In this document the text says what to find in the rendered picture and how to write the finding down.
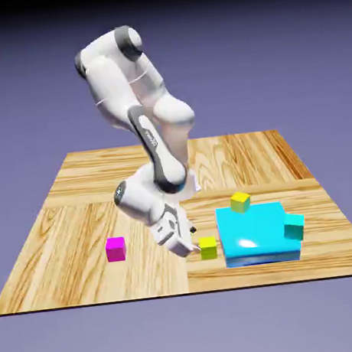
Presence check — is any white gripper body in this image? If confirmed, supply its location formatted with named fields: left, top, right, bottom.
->
left=163, top=211, right=199, bottom=260

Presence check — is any small lime green cube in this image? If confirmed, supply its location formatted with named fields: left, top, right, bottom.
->
left=198, top=236, right=219, bottom=261

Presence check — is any small teal cube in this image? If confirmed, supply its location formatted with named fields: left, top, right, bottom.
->
left=281, top=210, right=308, bottom=242

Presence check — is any small yellow cube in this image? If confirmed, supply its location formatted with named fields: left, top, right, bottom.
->
left=229, top=190, right=253, bottom=215

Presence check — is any small magenta cube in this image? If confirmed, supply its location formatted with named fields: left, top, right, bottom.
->
left=104, top=236, right=128, bottom=263

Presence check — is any large cyan box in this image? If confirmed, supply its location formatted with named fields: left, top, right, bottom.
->
left=214, top=198, right=304, bottom=269

